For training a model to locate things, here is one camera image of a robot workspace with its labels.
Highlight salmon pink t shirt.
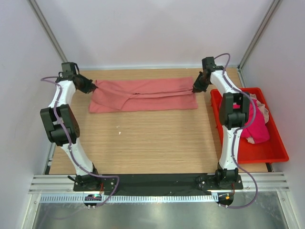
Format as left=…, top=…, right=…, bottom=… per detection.
left=89, top=77, right=198, bottom=114

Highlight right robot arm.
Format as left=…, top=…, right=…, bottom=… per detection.
left=193, top=57, right=256, bottom=185

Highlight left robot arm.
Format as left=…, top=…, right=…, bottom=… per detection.
left=40, top=62, right=99, bottom=177

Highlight light pink t shirt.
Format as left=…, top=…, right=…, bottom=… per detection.
left=246, top=93, right=270, bottom=144

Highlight red plastic bin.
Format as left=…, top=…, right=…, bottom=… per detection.
left=210, top=89, right=289, bottom=164

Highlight left aluminium corner post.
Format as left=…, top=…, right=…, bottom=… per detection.
left=27, top=0, right=68, bottom=62

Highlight aluminium corner post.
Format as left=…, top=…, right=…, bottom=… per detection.
left=27, top=0, right=68, bottom=62
left=238, top=0, right=283, bottom=71

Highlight right aluminium corner post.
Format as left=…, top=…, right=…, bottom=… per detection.
left=238, top=0, right=283, bottom=71

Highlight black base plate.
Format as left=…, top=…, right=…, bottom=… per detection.
left=68, top=172, right=243, bottom=205

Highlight slotted cable duct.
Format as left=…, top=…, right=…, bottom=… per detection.
left=40, top=193, right=218, bottom=204

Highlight aluminium front rail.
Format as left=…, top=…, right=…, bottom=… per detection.
left=29, top=172, right=289, bottom=193

